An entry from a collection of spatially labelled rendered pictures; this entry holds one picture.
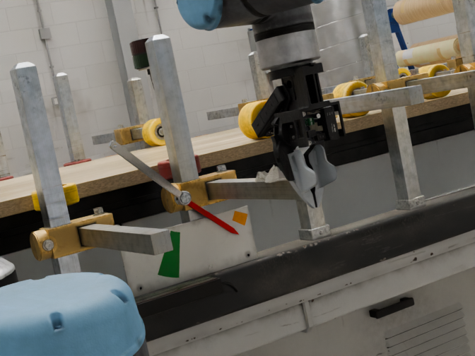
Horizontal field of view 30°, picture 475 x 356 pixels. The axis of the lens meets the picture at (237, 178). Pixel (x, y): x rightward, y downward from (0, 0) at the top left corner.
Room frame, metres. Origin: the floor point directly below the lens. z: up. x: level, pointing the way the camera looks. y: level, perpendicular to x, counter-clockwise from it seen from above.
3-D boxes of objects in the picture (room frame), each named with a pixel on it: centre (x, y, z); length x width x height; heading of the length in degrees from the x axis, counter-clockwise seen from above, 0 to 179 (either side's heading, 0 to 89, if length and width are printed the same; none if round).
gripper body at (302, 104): (1.31, -0.11, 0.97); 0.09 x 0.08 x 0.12; 29
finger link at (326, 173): (1.31, -0.13, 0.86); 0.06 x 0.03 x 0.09; 29
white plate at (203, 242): (1.55, 0.11, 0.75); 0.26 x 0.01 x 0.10; 119
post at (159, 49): (1.59, 0.09, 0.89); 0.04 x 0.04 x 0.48; 29
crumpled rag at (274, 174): (1.40, -0.06, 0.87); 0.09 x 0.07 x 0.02; 29
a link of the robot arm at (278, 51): (1.31, -0.11, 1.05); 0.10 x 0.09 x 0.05; 119
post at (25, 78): (1.46, 0.31, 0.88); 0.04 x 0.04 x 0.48; 29
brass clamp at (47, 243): (1.48, 0.29, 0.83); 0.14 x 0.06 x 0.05; 119
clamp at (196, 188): (1.60, 0.07, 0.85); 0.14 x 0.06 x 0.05; 119
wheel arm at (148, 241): (1.40, 0.23, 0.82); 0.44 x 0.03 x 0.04; 29
